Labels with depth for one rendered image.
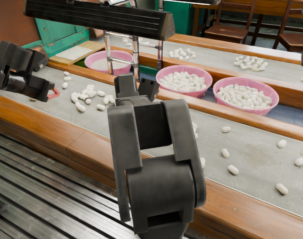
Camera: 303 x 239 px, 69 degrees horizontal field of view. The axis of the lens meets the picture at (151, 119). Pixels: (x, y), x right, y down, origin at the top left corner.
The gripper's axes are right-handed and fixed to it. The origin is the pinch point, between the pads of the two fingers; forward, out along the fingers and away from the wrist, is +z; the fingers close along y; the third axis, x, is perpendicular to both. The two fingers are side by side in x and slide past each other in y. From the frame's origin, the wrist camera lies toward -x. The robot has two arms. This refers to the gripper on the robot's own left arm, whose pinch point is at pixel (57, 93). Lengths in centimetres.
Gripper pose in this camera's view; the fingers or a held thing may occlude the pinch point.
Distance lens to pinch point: 83.8
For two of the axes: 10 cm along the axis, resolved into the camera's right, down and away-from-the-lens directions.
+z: 3.6, 1.0, 9.3
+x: -3.1, 9.5, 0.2
